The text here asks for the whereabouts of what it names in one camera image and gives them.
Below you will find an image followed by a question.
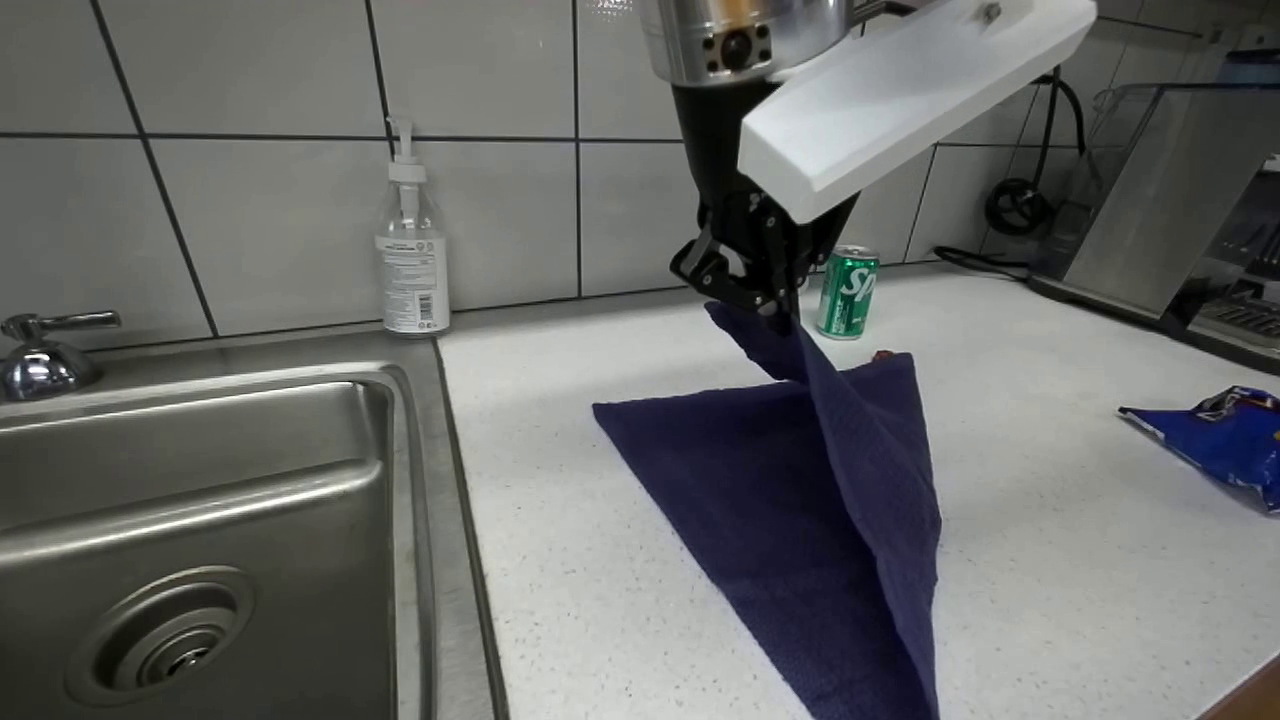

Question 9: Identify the chrome sink faucet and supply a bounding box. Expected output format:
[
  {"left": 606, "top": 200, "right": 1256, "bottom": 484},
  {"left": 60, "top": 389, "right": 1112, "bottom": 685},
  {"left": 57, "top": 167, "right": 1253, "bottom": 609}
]
[{"left": 0, "top": 306, "right": 124, "bottom": 408}]

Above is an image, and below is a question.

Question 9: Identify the stainless steel sink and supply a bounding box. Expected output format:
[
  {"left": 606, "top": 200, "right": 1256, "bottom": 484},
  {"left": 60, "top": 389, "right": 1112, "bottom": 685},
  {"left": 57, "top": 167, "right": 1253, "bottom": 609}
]
[{"left": 0, "top": 324, "right": 511, "bottom": 720}]

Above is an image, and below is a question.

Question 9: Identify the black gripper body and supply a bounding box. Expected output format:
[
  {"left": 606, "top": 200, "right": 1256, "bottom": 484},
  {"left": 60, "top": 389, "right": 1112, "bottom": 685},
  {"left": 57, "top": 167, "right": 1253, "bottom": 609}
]
[{"left": 666, "top": 75, "right": 858, "bottom": 293}]

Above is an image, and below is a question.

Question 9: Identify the wooden base cabinet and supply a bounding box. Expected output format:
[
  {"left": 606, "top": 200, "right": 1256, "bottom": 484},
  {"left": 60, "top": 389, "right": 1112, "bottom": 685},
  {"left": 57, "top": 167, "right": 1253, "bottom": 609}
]
[{"left": 1195, "top": 657, "right": 1280, "bottom": 720}]

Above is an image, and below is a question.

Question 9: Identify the navy blue towel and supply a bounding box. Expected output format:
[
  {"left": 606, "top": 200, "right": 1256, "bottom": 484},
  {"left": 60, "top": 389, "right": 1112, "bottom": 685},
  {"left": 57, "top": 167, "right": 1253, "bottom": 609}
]
[{"left": 586, "top": 294, "right": 943, "bottom": 720}]

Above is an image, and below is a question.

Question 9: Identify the stainless steel espresso machine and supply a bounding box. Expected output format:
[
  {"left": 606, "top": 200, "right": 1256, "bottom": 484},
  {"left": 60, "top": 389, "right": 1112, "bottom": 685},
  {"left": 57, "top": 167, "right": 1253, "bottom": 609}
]
[{"left": 1057, "top": 48, "right": 1280, "bottom": 376}]

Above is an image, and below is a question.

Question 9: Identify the metal sink drain strainer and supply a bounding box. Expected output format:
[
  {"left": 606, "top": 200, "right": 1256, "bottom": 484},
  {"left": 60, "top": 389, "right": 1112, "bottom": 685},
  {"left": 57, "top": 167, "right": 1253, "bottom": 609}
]
[{"left": 65, "top": 564, "right": 255, "bottom": 710}]

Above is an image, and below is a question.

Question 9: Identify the green soda can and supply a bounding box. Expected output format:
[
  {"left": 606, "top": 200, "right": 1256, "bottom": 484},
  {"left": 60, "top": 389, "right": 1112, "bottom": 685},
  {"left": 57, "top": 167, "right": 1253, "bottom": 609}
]
[{"left": 813, "top": 239, "right": 885, "bottom": 342}]

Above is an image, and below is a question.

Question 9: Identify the clear soap pump bottle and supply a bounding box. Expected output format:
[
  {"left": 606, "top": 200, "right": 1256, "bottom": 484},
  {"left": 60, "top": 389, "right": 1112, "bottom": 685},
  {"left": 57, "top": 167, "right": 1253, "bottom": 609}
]
[{"left": 371, "top": 122, "right": 456, "bottom": 341}]

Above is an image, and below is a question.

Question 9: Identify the blue chip bag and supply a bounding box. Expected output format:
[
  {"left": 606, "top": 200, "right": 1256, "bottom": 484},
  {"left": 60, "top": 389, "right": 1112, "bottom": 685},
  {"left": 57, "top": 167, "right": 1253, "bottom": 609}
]
[{"left": 1115, "top": 379, "right": 1280, "bottom": 519}]

